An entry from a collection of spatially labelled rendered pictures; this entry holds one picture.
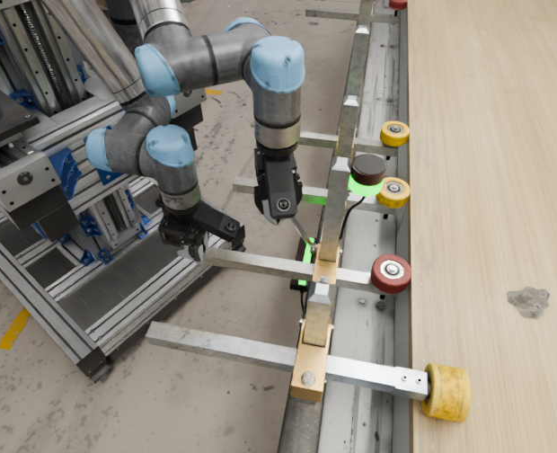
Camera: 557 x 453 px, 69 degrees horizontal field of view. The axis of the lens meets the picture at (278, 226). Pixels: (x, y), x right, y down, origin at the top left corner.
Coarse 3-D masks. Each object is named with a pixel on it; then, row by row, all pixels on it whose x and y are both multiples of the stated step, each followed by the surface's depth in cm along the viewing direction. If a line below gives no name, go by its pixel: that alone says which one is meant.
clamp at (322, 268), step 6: (318, 246) 93; (318, 252) 92; (318, 258) 90; (336, 258) 90; (318, 264) 89; (324, 264) 89; (330, 264) 89; (336, 264) 89; (318, 270) 88; (324, 270) 88; (330, 270) 88; (336, 270) 88; (318, 276) 87; (330, 276) 87; (336, 276) 88; (330, 282) 86
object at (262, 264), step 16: (208, 256) 92; (224, 256) 92; (240, 256) 92; (256, 256) 92; (272, 272) 91; (288, 272) 90; (304, 272) 89; (352, 272) 89; (352, 288) 89; (368, 288) 88
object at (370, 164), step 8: (360, 160) 71; (368, 160) 71; (376, 160) 71; (360, 168) 70; (368, 168) 70; (376, 168) 70; (384, 168) 70; (360, 184) 71; (360, 200) 77; (352, 208) 79; (344, 224) 83
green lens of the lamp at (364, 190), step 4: (352, 180) 72; (352, 184) 72; (356, 184) 71; (380, 184) 71; (352, 188) 73; (356, 188) 72; (360, 188) 71; (364, 188) 71; (368, 188) 71; (372, 188) 71; (376, 188) 71; (380, 188) 72; (356, 192) 72; (360, 192) 72; (364, 192) 72; (368, 192) 71; (372, 192) 72; (376, 192) 72
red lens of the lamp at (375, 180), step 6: (378, 156) 72; (384, 162) 71; (354, 168) 70; (354, 174) 70; (360, 174) 69; (366, 174) 69; (378, 174) 69; (384, 174) 70; (354, 180) 71; (360, 180) 70; (366, 180) 69; (372, 180) 69; (378, 180) 70
